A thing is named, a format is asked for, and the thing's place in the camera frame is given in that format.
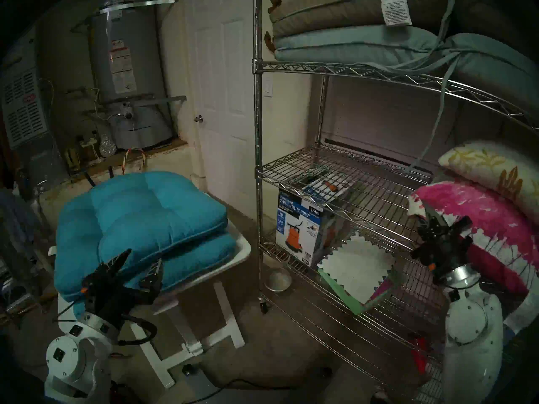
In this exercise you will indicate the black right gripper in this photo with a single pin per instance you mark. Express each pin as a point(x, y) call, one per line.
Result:
point(444, 249)

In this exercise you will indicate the purple paper sheet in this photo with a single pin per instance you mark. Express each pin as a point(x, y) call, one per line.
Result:
point(383, 289)

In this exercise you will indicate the metal step ladder frame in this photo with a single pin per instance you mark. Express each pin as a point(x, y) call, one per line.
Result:
point(12, 281)

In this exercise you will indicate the white overbed table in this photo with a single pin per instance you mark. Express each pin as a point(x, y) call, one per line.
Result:
point(229, 323)

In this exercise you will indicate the brown bench cushion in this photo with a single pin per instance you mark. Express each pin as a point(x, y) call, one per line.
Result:
point(328, 11)

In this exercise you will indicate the white light switch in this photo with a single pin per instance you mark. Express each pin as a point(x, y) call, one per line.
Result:
point(268, 86)

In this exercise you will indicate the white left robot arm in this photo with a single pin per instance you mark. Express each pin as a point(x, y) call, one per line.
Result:
point(63, 357)

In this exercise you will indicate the crumpled foil duct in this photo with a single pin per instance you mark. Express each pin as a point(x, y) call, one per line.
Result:
point(107, 146)

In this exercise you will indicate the blue hanging cloth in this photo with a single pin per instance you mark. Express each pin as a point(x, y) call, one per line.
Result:
point(17, 218)

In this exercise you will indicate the pale blue bench cushion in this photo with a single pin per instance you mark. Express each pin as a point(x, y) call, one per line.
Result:
point(337, 43)

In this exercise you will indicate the yellow small box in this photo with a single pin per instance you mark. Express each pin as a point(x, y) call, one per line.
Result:
point(71, 159)

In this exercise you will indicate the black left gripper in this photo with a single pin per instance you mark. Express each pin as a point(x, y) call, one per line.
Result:
point(109, 298)

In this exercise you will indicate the grey floor plate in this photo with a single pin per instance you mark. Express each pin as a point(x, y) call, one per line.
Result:
point(206, 390)

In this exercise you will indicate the grey furnace unit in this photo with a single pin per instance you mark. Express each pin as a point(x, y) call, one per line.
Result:
point(23, 108)

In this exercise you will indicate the white panel door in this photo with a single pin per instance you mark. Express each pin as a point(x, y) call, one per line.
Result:
point(223, 112)

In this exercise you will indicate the wooden stick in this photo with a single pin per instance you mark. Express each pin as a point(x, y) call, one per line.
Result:
point(25, 307)

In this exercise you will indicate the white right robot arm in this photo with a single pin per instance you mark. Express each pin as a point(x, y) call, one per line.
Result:
point(473, 336)

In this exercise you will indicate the utility pump cardboard box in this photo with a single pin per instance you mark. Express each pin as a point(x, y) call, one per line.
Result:
point(297, 224)

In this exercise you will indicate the pink splash print cushion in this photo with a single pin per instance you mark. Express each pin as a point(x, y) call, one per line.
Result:
point(484, 213)

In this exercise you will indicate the red plastic object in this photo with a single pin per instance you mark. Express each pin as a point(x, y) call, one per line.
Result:
point(419, 354)

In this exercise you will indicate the orange white striped loop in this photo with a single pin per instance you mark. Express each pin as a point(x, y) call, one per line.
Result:
point(124, 163)

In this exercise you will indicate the cream floral leaf cushion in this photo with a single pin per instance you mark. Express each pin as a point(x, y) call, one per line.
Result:
point(488, 163)

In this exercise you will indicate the grey water heater tank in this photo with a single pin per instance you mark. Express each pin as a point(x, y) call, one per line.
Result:
point(126, 49)

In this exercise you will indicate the teal tufted seat cushion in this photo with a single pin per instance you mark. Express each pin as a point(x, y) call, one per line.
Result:
point(147, 209)
point(198, 260)

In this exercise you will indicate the black floor knob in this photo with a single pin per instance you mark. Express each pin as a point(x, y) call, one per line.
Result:
point(327, 371)
point(188, 370)

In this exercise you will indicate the green paper sheet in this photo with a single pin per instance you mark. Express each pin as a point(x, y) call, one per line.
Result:
point(341, 293)

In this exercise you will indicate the metal bowl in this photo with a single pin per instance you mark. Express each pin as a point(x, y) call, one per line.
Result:
point(278, 280)

